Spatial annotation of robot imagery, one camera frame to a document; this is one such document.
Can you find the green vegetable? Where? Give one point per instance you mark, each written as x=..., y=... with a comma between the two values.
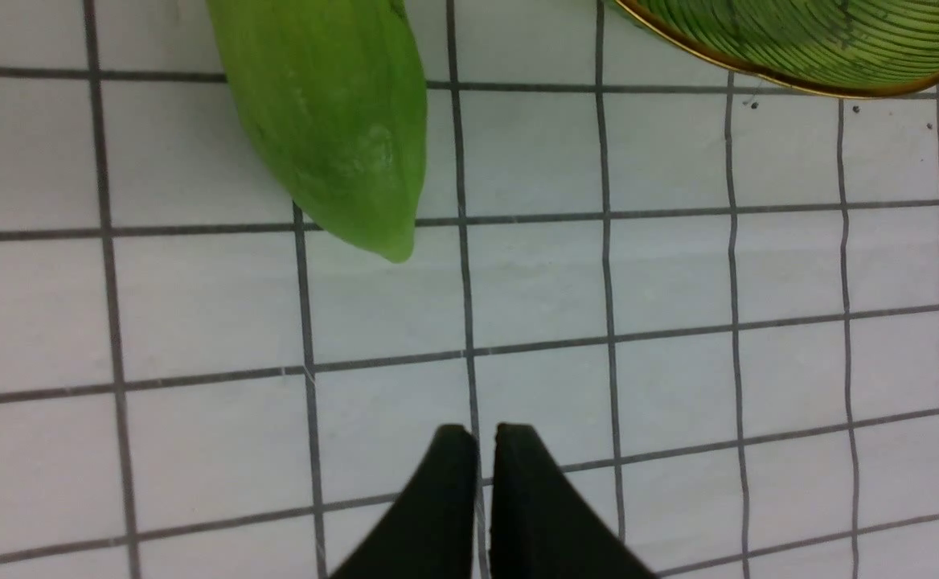
x=333, y=98

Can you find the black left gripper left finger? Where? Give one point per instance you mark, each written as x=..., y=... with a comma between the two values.
x=428, y=532

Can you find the green glass plate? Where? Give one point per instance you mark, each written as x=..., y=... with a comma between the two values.
x=848, y=49

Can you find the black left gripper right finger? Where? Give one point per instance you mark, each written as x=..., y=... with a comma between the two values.
x=540, y=526

